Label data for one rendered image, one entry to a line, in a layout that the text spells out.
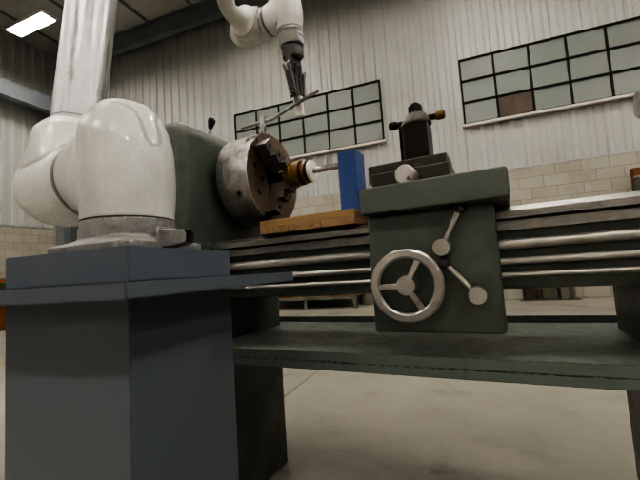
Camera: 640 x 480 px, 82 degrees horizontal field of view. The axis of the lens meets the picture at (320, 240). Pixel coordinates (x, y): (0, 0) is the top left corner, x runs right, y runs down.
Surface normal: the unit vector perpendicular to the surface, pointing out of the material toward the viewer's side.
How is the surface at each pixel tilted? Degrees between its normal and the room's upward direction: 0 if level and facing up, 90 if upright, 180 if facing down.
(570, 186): 90
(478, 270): 90
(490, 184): 90
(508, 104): 90
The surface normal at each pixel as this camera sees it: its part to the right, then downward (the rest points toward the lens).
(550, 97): -0.36, -0.06
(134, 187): 0.49, -0.09
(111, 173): 0.18, -0.08
